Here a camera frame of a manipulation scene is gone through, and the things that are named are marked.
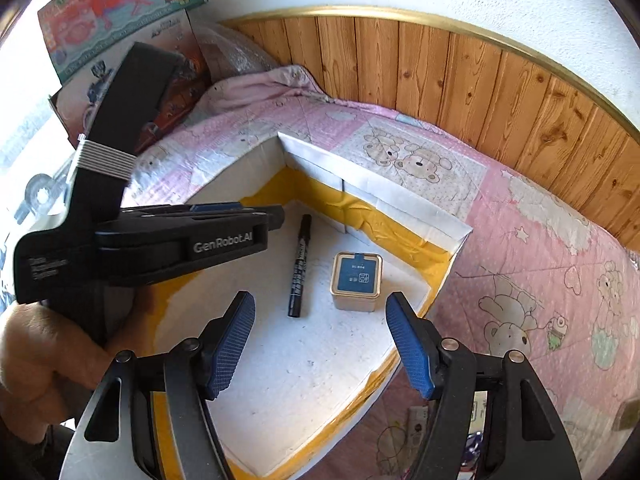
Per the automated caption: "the pink crumpled cloth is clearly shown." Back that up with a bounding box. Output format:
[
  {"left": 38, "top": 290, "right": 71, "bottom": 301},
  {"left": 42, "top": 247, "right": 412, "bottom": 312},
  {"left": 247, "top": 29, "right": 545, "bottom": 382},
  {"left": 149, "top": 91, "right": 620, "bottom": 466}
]
[{"left": 205, "top": 65, "right": 328, "bottom": 116}]

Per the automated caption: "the wooden headboard gold trim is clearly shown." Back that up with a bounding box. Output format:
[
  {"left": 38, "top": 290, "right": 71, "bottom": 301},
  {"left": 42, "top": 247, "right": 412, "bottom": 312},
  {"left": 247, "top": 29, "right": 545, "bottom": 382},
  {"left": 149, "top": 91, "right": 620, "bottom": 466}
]
[{"left": 220, "top": 5, "right": 640, "bottom": 261}]

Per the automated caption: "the bubble wrap bag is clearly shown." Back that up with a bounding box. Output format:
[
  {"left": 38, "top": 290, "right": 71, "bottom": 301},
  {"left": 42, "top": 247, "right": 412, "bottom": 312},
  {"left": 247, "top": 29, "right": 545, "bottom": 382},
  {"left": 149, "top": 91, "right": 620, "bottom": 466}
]
[{"left": 192, "top": 22, "right": 278, "bottom": 81}]

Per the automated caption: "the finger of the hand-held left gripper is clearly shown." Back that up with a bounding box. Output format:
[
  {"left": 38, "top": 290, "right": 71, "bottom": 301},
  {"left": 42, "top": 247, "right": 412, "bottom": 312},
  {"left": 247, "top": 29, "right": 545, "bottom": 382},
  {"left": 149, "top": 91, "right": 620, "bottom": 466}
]
[
  {"left": 94, "top": 212, "right": 271, "bottom": 274},
  {"left": 120, "top": 201, "right": 287, "bottom": 234}
]

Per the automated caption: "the black marker pen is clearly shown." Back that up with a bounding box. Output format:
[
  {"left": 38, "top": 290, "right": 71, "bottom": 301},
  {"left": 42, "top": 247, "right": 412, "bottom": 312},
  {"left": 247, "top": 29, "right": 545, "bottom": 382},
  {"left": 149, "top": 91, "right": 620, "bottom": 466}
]
[{"left": 286, "top": 214, "right": 313, "bottom": 318}]

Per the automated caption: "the white remote control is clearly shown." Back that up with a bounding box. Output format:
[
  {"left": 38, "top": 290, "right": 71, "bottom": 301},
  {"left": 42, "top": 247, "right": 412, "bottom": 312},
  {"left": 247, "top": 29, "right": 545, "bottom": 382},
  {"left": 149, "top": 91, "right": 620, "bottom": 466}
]
[{"left": 405, "top": 406, "right": 431, "bottom": 448}]

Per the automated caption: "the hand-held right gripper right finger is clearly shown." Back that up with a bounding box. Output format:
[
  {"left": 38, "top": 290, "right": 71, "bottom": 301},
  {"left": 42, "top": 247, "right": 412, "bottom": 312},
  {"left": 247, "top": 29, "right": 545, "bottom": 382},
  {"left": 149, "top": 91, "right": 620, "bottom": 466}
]
[{"left": 385, "top": 291, "right": 583, "bottom": 480}]

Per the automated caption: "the grey car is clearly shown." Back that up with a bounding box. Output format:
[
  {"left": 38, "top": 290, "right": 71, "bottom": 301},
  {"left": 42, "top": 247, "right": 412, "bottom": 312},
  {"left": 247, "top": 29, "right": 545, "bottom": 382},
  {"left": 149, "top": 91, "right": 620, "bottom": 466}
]
[{"left": 12, "top": 160, "right": 81, "bottom": 226}]

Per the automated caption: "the colourful toy washing machine box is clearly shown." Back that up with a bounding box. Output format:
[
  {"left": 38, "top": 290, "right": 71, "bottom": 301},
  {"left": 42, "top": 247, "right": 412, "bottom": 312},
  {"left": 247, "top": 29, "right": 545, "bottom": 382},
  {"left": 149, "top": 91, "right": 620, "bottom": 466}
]
[{"left": 37, "top": 0, "right": 208, "bottom": 86}]

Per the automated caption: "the dark robot toy box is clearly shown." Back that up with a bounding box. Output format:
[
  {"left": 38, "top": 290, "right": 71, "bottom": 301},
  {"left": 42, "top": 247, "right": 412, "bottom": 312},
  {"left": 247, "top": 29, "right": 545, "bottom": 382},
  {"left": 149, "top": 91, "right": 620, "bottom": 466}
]
[{"left": 49, "top": 10, "right": 213, "bottom": 153}]

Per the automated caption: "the pink printed blanket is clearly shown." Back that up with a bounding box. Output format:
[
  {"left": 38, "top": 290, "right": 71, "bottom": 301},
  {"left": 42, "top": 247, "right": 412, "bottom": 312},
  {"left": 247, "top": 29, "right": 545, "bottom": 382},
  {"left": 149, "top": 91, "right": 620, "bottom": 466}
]
[{"left": 132, "top": 65, "right": 640, "bottom": 480}]

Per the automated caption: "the white cardboard box yellow tape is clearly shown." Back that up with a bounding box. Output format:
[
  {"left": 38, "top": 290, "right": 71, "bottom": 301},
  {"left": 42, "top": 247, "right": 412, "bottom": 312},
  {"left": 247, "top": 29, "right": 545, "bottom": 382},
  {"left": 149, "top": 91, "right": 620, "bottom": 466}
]
[{"left": 120, "top": 130, "right": 473, "bottom": 480}]

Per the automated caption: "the small gold tin blue label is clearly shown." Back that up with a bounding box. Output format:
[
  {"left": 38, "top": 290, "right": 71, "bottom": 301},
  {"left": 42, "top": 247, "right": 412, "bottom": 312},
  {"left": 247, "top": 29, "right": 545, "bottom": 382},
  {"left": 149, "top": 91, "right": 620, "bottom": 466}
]
[{"left": 331, "top": 251, "right": 385, "bottom": 313}]

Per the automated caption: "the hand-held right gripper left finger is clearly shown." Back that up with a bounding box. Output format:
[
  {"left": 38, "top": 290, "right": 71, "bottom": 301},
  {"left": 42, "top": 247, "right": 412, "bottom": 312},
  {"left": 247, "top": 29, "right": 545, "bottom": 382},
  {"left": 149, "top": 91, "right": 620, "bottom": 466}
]
[{"left": 67, "top": 290, "right": 257, "bottom": 480}]

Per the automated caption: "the person's left hand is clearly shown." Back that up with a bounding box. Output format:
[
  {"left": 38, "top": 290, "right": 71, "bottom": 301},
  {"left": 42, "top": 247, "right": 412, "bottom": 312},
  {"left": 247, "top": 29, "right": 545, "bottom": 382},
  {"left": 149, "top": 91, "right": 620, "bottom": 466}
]
[{"left": 0, "top": 304, "right": 115, "bottom": 443}]

